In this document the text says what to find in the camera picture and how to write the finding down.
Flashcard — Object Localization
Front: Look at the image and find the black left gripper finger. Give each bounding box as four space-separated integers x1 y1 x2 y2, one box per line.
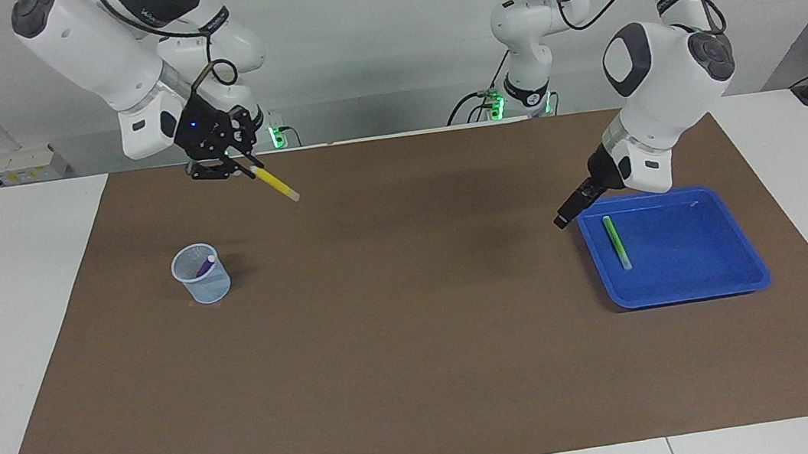
549 179 608 230

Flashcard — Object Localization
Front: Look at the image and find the translucent mesh pen cup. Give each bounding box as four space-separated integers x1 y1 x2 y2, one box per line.
168 240 234 308

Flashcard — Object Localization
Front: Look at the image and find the black base cable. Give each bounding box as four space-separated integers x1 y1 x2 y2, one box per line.
439 52 519 127

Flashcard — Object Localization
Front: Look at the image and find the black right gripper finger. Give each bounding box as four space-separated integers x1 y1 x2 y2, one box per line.
230 104 269 169
186 152 256 186

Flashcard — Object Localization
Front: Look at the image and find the green pen white cap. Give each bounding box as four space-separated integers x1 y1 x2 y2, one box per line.
601 213 634 273

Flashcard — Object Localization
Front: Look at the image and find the blue plastic tray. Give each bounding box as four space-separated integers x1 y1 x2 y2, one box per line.
572 178 774 315

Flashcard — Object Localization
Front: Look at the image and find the yellow pen white cap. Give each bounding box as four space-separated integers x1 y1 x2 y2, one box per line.
248 159 301 207

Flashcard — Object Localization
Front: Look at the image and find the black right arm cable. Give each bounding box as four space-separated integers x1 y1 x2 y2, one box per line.
95 0 241 102

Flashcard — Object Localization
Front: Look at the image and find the brown table mat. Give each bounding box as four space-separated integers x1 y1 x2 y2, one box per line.
0 83 808 454

